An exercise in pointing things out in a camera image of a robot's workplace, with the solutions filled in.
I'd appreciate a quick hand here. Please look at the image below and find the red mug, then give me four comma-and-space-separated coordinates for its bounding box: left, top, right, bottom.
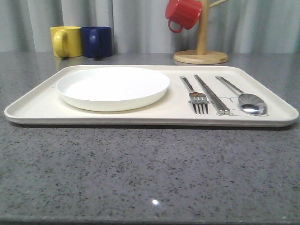
165, 0, 203, 33

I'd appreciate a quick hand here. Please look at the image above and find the dark blue mug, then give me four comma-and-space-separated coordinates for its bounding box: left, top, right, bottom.
80, 26, 113, 58

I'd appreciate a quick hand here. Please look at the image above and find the cream rabbit serving tray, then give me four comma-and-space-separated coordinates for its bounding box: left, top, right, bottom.
4, 65, 299, 127

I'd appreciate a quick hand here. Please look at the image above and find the white round plate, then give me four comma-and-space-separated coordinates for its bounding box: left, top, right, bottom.
56, 67, 170, 112

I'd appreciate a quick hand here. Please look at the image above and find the silver chopstick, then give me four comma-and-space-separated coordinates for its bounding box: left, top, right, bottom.
195, 74, 230, 115
193, 74, 225, 115

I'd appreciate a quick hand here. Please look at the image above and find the yellow mug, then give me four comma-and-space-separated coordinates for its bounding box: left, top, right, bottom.
50, 26, 83, 58

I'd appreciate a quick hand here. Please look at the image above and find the grey curtain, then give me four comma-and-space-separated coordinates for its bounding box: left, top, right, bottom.
0, 0, 300, 53

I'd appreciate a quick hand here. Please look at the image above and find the silver fork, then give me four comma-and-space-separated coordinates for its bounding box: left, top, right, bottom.
180, 76, 209, 115

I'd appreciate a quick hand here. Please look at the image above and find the wooden mug tree stand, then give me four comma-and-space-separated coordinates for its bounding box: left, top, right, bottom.
173, 0, 229, 65

